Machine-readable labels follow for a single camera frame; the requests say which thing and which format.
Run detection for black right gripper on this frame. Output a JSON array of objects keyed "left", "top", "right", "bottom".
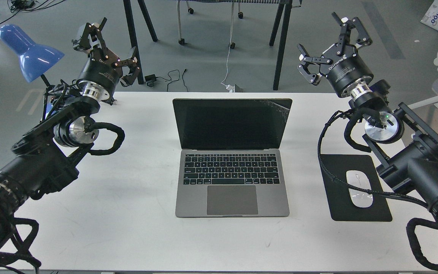
[{"left": 297, "top": 12, "right": 374, "bottom": 98}]

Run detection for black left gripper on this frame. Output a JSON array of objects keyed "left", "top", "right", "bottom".
[{"left": 71, "top": 17, "right": 141, "bottom": 101}]

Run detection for grey laptop computer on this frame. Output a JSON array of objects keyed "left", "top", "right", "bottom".
[{"left": 173, "top": 98, "right": 292, "bottom": 217}]

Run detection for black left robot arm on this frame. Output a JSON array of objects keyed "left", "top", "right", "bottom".
[{"left": 0, "top": 18, "right": 141, "bottom": 273}]

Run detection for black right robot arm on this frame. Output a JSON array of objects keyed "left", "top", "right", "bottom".
[{"left": 298, "top": 12, "right": 438, "bottom": 272}]

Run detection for blue desk lamp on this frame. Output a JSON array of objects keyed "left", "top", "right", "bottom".
[{"left": 0, "top": 24, "right": 65, "bottom": 91}]

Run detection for white computer mouse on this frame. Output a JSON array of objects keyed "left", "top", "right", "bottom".
[{"left": 346, "top": 170, "right": 374, "bottom": 209}]

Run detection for black mouse pad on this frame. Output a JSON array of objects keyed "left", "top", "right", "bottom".
[{"left": 321, "top": 154, "right": 392, "bottom": 222}]

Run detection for black power adapter with cable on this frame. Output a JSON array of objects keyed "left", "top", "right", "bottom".
[{"left": 144, "top": 68, "right": 189, "bottom": 92}]

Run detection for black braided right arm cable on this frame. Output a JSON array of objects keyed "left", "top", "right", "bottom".
[{"left": 317, "top": 109, "right": 430, "bottom": 208}]

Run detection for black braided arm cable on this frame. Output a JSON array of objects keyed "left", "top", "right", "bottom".
[
  {"left": 86, "top": 122, "right": 125, "bottom": 156},
  {"left": 317, "top": 109, "right": 430, "bottom": 208}
]

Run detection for black table frame legs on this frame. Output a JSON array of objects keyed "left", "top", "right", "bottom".
[{"left": 123, "top": 0, "right": 294, "bottom": 91}]

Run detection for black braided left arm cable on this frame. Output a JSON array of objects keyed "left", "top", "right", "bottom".
[{"left": 86, "top": 122, "right": 125, "bottom": 156}]

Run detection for black floor cables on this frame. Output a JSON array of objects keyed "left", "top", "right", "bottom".
[{"left": 0, "top": 0, "right": 67, "bottom": 37}]

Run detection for white charging cable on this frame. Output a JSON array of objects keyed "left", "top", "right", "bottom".
[{"left": 221, "top": 0, "right": 244, "bottom": 93}]

